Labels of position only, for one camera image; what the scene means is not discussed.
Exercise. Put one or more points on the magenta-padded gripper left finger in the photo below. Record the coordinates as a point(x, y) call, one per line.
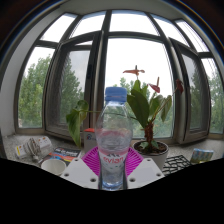
point(78, 172)

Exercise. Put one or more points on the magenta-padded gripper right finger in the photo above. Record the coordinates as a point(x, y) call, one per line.
point(145, 172)

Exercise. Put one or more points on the clear blue-capped water bottle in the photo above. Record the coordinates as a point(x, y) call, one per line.
point(113, 133)

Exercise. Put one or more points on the colourful printed book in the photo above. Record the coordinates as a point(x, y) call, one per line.
point(66, 154)

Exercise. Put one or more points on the white mug with dark print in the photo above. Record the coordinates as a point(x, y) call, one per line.
point(53, 166)

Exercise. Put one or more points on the black lattice trivet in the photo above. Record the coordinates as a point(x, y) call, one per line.
point(176, 164)

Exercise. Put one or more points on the blue white small packet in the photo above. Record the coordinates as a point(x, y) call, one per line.
point(201, 156)

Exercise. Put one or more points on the potted plant in white pot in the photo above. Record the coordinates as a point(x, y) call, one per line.
point(140, 106)

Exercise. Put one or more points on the brown-framed bay window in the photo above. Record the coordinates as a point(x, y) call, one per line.
point(100, 66)

